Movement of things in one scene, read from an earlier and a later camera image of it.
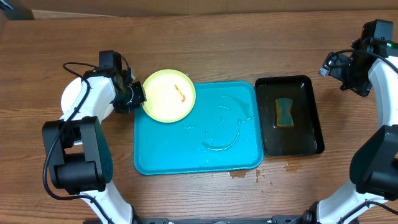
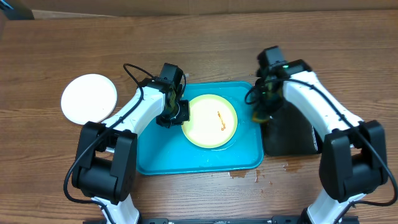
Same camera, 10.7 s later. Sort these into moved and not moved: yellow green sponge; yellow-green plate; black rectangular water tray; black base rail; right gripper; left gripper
Moved: yellow-green plate; left gripper; yellow green sponge; right gripper
Not moved: black base rail; black rectangular water tray
